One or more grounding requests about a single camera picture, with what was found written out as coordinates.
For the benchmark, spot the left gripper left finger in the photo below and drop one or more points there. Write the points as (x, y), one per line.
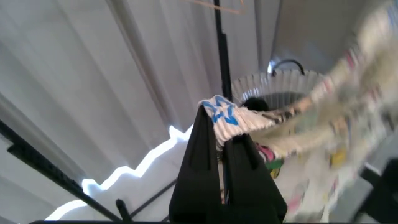
(199, 174)

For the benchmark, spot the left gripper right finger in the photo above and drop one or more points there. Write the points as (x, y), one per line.
(248, 186)

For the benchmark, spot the cream printed garment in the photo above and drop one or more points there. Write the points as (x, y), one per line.
(242, 121)

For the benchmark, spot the white laundry basket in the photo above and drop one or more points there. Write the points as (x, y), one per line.
(280, 87)

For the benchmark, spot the black clothes rack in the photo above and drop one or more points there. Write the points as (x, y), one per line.
(223, 56)

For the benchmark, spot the pink clothes hanger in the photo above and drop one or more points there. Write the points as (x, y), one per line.
(217, 7)

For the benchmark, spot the white curtain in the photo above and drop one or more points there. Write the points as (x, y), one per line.
(93, 77)

